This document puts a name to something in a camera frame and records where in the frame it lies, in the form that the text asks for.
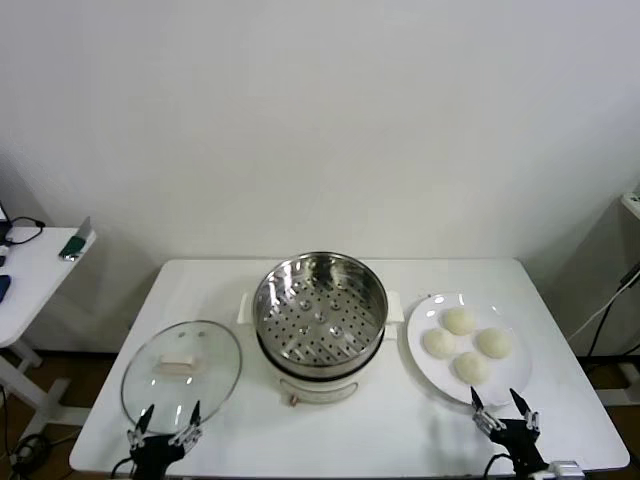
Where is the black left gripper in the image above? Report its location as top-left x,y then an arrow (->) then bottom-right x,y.
126,400 -> 205,480

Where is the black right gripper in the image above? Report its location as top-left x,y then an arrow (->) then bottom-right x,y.
469,386 -> 550,475

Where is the white steamed baozi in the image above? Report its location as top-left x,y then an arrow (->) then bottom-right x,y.
452,351 -> 492,387
475,327 -> 514,360
423,328 -> 457,360
443,307 -> 478,336

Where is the round glass pot lid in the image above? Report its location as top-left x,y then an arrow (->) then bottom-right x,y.
120,319 -> 244,435

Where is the perforated steel steamer basket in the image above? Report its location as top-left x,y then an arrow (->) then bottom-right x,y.
237,251 -> 405,369

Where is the large white plate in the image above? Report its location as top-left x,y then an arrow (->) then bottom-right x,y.
406,292 -> 533,407

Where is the white electric cooking pot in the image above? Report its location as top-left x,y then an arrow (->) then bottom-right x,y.
238,299 -> 405,407

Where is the white side table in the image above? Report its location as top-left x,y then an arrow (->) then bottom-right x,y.
0,227 -> 97,444

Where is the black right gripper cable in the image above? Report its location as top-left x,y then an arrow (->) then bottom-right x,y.
483,452 -> 516,480

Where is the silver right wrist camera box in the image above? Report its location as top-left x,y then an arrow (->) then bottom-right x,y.
544,459 -> 582,480

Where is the black power cable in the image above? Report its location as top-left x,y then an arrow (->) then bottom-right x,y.
584,298 -> 640,360

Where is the white power cable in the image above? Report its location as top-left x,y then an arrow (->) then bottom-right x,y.
569,287 -> 626,339

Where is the black floor cable bundle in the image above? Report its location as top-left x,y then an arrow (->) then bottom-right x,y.
8,432 -> 51,476

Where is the green handled metal scraper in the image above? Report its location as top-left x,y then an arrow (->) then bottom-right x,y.
58,215 -> 96,262

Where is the black monitor cable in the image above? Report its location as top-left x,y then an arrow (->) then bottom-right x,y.
5,216 -> 46,246

